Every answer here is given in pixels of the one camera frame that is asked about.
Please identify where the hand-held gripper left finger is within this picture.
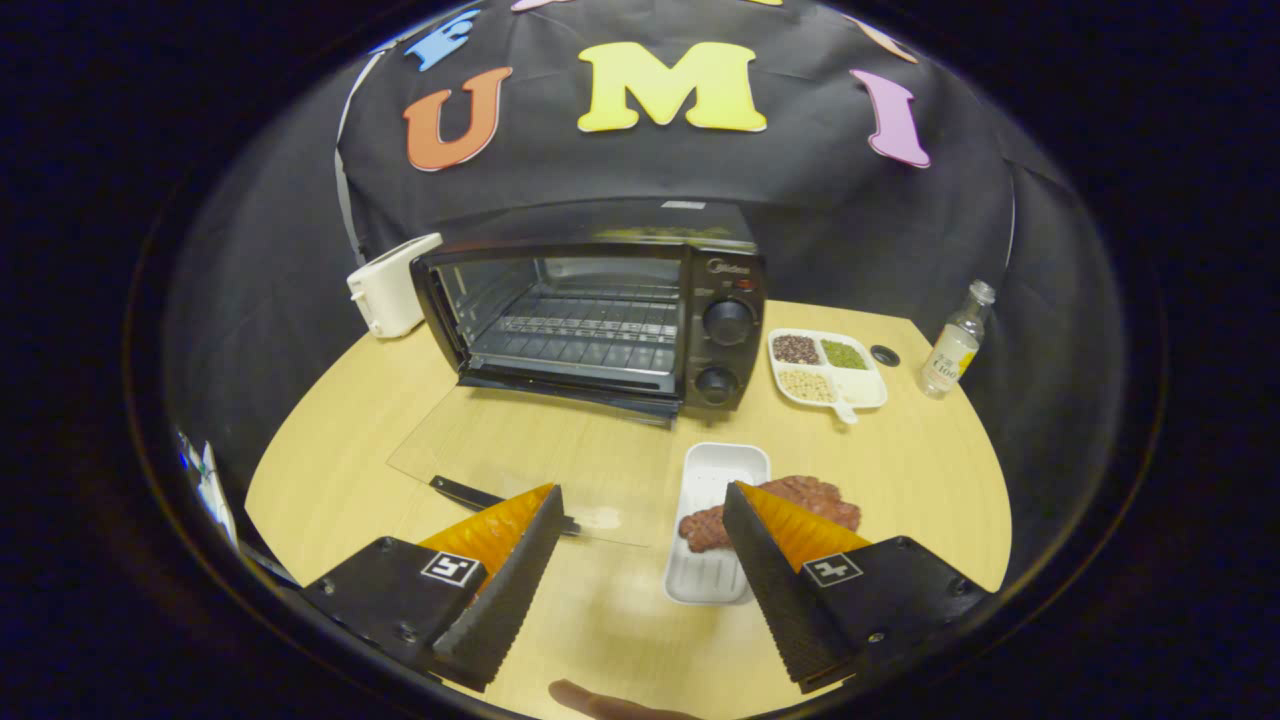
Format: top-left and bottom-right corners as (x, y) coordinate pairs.
(300, 483), (566, 693)

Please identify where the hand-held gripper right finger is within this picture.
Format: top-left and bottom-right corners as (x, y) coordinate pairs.
(722, 481), (996, 695)

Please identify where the brown meat steak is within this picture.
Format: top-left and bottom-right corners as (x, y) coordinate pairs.
(678, 475), (863, 554)

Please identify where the black toaster oven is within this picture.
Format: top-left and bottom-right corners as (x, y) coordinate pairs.
(388, 198), (768, 548)

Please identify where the white bread toaster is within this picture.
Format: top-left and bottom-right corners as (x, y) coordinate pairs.
(346, 232), (444, 339)

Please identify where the white rectangular tray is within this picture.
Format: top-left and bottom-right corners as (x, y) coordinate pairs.
(663, 442), (773, 606)

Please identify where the white divided plate with grains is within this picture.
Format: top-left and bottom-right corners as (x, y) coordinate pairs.
(767, 328), (889, 426)

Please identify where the clear glass bottle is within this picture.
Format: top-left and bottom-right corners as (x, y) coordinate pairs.
(920, 280), (997, 399)

